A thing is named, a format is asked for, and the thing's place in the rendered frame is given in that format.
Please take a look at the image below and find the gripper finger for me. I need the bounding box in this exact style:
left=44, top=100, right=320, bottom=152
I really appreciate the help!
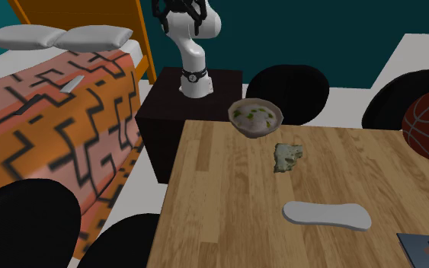
left=151, top=0, right=172, bottom=34
left=187, top=0, right=208, bottom=37

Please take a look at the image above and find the grey pillow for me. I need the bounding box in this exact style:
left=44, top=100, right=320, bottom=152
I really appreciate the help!
left=0, top=24, right=67, bottom=51
left=53, top=24, right=134, bottom=53

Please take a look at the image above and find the dark robot stand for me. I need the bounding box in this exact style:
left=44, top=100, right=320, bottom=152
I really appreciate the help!
left=134, top=67, right=244, bottom=185

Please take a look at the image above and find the grey flat bar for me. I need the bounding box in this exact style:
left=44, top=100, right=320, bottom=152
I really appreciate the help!
left=59, top=75, right=85, bottom=94

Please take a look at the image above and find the bowl of white soup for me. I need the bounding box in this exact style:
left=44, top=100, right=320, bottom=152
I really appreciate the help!
left=227, top=97, right=285, bottom=140

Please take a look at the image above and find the black round chair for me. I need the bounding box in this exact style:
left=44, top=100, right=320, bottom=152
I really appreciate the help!
left=360, top=69, right=429, bottom=131
left=0, top=178, right=82, bottom=268
left=76, top=212, right=162, bottom=268
left=245, top=64, right=331, bottom=126

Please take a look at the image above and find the grey green lump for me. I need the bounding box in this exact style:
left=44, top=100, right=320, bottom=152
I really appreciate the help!
left=273, top=142, right=305, bottom=174

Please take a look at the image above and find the bed with orange patterned blanket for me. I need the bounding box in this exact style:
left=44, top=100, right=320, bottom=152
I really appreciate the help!
left=0, top=0, right=158, bottom=260

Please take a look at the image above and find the wooden table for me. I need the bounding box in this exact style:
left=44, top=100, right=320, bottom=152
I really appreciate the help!
left=146, top=119, right=429, bottom=268

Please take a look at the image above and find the white flat oblong slab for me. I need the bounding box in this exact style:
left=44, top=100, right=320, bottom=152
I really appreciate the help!
left=281, top=200, right=373, bottom=232

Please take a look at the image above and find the grey blue flat book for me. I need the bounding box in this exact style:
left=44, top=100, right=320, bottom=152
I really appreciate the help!
left=395, top=232, right=429, bottom=268

